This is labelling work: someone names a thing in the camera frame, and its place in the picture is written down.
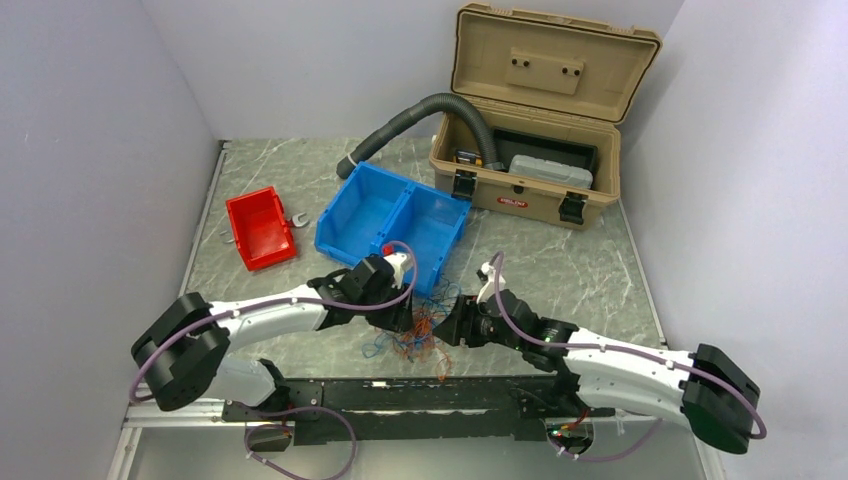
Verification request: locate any blue two-compartment plastic bin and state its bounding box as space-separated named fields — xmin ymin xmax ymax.
xmin=314 ymin=162 xmax=471 ymax=296

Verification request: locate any grey plastic organizer case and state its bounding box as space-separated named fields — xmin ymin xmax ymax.
xmin=508 ymin=155 xmax=594 ymax=189

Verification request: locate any black tray in toolbox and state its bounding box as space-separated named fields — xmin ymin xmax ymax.
xmin=493 ymin=128 xmax=599 ymax=174

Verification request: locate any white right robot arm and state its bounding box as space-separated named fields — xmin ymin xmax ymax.
xmin=433 ymin=290 xmax=767 ymax=455

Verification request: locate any red plastic bin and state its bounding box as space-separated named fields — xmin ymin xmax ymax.
xmin=225 ymin=186 xmax=298 ymax=272

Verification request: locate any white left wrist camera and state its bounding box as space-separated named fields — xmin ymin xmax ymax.
xmin=381 ymin=244 xmax=415 ymax=284

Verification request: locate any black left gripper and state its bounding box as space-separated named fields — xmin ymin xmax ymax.
xmin=357 ymin=279 xmax=415 ymax=333

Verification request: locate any grey corrugated hose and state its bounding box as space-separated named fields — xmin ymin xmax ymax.
xmin=335 ymin=91 xmax=499 ymax=181

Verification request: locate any cable bundle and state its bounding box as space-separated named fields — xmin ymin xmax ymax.
xmin=360 ymin=278 xmax=465 ymax=382

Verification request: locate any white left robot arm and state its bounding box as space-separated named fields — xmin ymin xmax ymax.
xmin=130 ymin=252 xmax=418 ymax=420

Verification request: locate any tan plastic toolbox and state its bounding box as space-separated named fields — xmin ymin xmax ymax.
xmin=429 ymin=3 xmax=662 ymax=230

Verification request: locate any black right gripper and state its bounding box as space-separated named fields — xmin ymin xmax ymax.
xmin=432 ymin=294 xmax=525 ymax=351

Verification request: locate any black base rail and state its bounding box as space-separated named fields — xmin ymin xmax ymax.
xmin=221 ymin=374 xmax=598 ymax=446

